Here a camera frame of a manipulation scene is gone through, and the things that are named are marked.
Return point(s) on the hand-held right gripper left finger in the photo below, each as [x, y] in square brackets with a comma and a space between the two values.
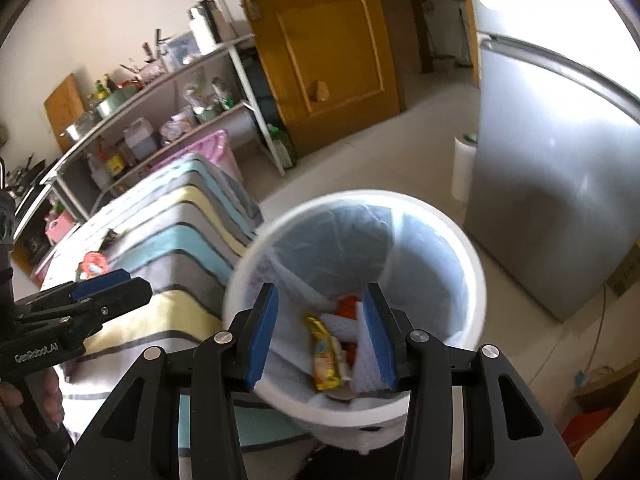
[262, 335]

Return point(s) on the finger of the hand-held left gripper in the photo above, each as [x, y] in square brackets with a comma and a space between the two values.
[100, 280]
[125, 292]

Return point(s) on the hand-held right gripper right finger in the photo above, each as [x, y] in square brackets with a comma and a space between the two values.
[380, 340]

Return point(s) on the yellow snack packet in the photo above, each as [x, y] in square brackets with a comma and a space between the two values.
[322, 355]

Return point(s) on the white lined trash bin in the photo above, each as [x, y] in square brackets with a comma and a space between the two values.
[425, 270]

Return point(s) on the person's left hand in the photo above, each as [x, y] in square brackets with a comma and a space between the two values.
[52, 395]

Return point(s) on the pink plastic basket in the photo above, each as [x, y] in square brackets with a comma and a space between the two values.
[60, 225]

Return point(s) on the striped blanket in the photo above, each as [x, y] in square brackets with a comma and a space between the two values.
[190, 260]

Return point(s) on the metal shelf rack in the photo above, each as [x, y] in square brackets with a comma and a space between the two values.
[72, 192]

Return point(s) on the red capped sauce bottle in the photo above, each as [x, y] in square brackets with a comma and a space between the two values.
[115, 162]

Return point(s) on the black wok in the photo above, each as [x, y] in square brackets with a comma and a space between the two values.
[25, 170]

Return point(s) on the metal basin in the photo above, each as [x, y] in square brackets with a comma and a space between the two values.
[77, 130]

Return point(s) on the pink storage bin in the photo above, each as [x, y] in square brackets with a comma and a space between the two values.
[220, 150]

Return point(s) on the wooden cutting board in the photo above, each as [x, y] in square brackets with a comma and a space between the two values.
[65, 110]

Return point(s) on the green pot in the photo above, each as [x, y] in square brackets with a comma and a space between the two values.
[115, 102]

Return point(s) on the green plastic bottle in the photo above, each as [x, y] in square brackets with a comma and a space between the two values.
[281, 147]

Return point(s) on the white paper roll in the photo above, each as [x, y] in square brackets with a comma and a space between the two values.
[462, 170]

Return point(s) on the green glass bottle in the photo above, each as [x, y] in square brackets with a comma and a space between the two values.
[102, 87]

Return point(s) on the pink utensil holder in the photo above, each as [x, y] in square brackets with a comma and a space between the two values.
[155, 70]

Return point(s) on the grocery plastic bag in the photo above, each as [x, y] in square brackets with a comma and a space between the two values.
[220, 95]

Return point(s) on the silver refrigerator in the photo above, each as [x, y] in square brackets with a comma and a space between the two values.
[540, 160]

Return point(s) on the clear plastic storage box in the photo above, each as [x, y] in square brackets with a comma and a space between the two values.
[180, 50]

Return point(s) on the printed cardboard box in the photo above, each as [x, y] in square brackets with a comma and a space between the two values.
[627, 275]

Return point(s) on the white thermos jug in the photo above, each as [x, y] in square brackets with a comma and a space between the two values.
[202, 35]

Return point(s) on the wooden door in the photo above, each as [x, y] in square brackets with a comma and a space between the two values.
[325, 50]

